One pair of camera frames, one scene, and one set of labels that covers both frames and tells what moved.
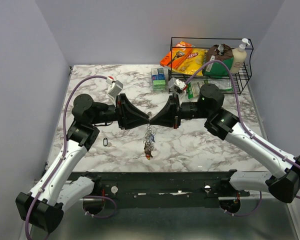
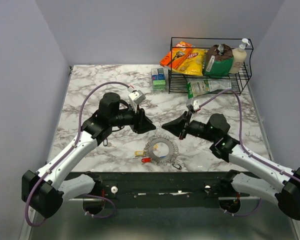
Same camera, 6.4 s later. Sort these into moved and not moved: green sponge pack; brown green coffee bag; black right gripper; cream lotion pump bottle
Moved: black right gripper
Not moved: green sponge pack; brown green coffee bag; cream lotion pump bottle
